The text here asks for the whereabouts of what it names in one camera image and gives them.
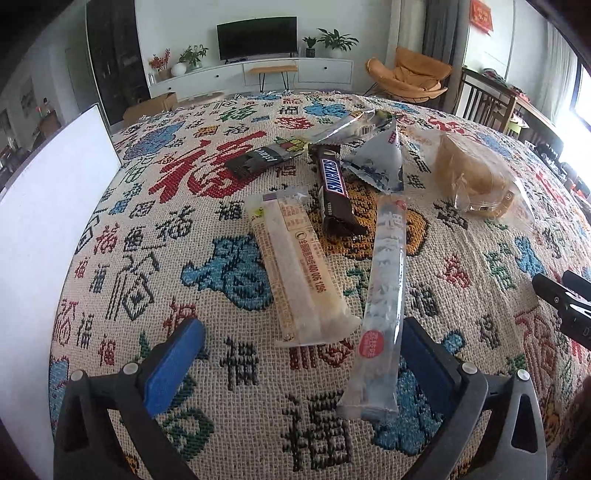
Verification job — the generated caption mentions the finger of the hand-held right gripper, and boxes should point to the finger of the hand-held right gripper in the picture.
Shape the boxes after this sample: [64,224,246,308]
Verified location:
[532,274,591,350]
[562,270,591,301]

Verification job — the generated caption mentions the triangular blue white packet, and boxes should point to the triangular blue white packet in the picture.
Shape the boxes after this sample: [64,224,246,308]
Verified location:
[341,117,404,193]

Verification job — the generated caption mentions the small wooden cabinet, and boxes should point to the small wooden cabinet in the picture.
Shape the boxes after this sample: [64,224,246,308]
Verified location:
[34,108,63,139]

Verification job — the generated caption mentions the pile of assorted household things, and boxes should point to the pile of assorted household things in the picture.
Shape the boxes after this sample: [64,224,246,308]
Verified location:
[531,138,591,199]

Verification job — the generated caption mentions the brown chocolate bar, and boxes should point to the brown chocolate bar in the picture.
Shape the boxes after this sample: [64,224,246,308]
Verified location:
[308,144,370,237]

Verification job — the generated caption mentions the leafy potted plant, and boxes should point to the leafy potted plant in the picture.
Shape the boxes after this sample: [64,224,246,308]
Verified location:
[178,44,208,71]

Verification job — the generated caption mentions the large potted green plant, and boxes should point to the large potted green plant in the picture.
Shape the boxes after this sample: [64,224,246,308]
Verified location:
[316,28,360,58]

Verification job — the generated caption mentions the dark wooden chair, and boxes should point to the dark wooden chair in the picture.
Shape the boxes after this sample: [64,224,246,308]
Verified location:
[455,67,518,134]

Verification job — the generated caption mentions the long white cardboard box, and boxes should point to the long white cardboard box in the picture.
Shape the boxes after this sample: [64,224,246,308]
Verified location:
[0,102,123,480]

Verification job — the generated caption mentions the printed woven blanket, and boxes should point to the printed woven blanket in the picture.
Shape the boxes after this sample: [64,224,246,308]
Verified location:
[48,90,591,480]

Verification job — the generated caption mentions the framed wall picture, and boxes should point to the framed wall picture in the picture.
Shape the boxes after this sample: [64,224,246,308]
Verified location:
[18,76,38,116]

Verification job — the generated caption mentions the red flowers in vase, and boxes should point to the red flowers in vase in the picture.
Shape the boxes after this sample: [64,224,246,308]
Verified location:
[148,48,172,81]

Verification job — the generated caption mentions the bread in clear bag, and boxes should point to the bread in clear bag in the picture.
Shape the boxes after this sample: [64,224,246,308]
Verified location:
[406,127,536,227]

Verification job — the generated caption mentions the grey curtain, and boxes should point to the grey curtain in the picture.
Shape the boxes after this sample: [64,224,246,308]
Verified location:
[422,0,472,70]

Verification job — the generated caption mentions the black snack packet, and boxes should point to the black snack packet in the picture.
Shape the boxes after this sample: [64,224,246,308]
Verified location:
[225,137,311,182]

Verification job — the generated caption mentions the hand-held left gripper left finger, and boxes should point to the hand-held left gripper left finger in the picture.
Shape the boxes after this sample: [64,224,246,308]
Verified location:
[53,318,206,480]

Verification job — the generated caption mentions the orange lounge chair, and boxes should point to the orange lounge chair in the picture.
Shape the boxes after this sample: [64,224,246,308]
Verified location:
[366,46,454,104]

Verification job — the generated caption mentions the clear silver snack packet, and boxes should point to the clear silver snack packet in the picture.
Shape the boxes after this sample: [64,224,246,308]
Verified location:
[314,109,395,145]

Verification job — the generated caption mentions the beige wafer packet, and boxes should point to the beige wafer packet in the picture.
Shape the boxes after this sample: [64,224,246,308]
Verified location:
[245,189,363,348]

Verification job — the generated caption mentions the white sheer curtain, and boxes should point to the white sheer curtain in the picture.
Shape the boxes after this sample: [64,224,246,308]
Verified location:
[531,18,578,121]

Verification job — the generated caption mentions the wooden stool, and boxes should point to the wooden stool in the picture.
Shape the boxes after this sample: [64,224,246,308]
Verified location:
[249,65,299,90]

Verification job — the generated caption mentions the long clear snack packet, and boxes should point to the long clear snack packet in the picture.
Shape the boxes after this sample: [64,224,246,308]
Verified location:
[336,194,409,422]

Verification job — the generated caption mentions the white television cabinet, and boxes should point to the white television cabinet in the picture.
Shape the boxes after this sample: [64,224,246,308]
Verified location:
[148,58,354,97]

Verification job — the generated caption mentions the tall black cabinet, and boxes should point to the tall black cabinet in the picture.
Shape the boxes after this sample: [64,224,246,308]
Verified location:
[85,0,153,125]

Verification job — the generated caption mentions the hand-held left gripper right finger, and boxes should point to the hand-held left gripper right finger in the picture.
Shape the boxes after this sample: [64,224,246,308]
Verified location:
[402,318,548,480]

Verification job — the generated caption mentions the wooden side desk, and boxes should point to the wooden side desk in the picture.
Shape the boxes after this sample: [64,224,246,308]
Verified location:
[480,69,561,139]

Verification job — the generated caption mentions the red wall hanging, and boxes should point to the red wall hanging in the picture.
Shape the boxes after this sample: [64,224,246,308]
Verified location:
[470,0,495,32]

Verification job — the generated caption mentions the standing air conditioner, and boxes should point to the standing air conditioner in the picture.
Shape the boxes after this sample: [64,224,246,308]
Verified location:
[392,0,426,49]

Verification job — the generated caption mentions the flat screen television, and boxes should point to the flat screen television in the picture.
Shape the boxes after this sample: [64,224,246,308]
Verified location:
[217,17,298,61]

